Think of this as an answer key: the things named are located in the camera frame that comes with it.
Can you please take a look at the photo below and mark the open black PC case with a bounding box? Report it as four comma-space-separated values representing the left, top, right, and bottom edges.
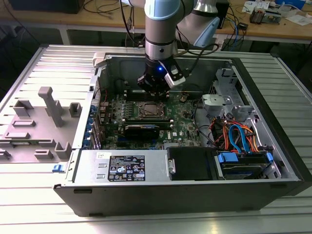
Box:
53, 52, 310, 217

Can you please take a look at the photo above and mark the green motherboard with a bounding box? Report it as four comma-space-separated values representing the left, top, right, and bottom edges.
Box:
101, 91, 212, 151

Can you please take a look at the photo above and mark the silver metal bracket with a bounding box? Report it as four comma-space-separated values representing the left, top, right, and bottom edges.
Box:
201, 94, 233, 113

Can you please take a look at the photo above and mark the blue network cable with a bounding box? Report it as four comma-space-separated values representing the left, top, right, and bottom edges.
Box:
233, 18, 242, 46

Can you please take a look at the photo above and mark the large black box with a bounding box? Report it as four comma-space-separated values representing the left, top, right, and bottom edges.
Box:
8, 0, 81, 15

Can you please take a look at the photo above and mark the silver CPU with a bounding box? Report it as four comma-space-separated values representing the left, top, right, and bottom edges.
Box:
143, 103, 161, 115

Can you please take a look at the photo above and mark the white paper sheet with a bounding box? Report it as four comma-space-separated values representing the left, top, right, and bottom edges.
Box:
285, 14, 312, 26

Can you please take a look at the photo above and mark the small black tower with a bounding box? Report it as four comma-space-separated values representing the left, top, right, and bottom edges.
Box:
215, 0, 230, 30

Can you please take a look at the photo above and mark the copper coil cooler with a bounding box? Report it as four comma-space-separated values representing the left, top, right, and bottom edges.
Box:
250, 6, 267, 25

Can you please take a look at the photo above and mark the silver power supply unit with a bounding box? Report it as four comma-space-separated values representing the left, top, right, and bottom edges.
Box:
73, 149, 169, 183

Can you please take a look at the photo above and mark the black graphics card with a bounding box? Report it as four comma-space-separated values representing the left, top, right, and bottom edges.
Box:
123, 124, 161, 141

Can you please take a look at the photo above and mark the CPU socket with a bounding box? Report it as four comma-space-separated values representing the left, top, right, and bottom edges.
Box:
137, 100, 169, 118

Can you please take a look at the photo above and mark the silver drive cage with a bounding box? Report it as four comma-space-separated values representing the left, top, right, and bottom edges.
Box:
209, 67, 259, 127

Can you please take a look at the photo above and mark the orange data wire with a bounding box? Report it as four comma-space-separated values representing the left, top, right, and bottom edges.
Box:
220, 125, 260, 153

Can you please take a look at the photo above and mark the blue data wire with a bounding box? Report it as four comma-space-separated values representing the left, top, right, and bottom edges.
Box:
228, 123, 247, 154

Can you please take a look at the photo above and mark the wooden desk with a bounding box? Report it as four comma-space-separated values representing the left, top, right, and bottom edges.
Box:
0, 0, 312, 46

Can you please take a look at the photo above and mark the grey parts rack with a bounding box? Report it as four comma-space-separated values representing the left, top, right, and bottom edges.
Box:
0, 86, 82, 164

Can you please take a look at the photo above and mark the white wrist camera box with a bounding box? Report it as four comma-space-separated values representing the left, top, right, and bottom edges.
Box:
163, 58, 190, 89

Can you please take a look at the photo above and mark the metal socket cover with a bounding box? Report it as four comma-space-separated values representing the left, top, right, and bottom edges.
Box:
139, 101, 168, 117

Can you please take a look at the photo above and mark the hard disk in blue carrier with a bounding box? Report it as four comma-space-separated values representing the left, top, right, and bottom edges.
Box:
214, 151, 273, 180

